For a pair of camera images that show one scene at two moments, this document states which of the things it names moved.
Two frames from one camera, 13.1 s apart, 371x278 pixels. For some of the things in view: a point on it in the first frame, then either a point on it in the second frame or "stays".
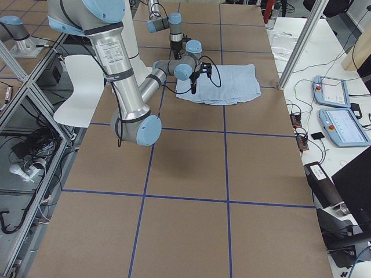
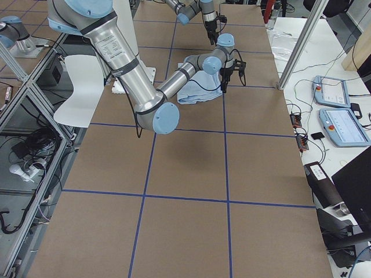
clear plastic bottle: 273,16 stays
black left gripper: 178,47 -> 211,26
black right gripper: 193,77 -> 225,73
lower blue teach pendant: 344,127 stays
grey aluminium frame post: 317,9 stays
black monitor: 354,182 stays
